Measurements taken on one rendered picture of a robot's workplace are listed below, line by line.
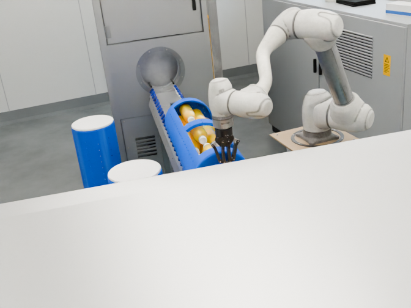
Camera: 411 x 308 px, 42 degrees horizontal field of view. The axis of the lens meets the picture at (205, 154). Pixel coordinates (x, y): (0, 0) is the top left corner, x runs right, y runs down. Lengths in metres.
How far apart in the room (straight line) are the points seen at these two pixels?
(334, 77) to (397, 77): 1.25
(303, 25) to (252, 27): 5.57
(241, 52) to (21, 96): 3.16
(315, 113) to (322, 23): 0.65
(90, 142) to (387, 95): 2.07
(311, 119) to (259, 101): 0.89
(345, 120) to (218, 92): 0.86
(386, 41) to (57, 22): 4.58
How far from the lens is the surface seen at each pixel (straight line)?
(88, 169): 3.62
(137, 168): 2.81
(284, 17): 2.54
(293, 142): 3.00
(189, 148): 2.57
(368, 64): 4.09
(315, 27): 2.45
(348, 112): 2.79
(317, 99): 2.91
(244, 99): 2.12
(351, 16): 4.21
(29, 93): 7.46
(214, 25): 3.71
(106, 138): 3.54
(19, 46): 7.33
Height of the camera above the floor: 2.18
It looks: 23 degrees down
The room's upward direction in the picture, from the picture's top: 6 degrees counter-clockwise
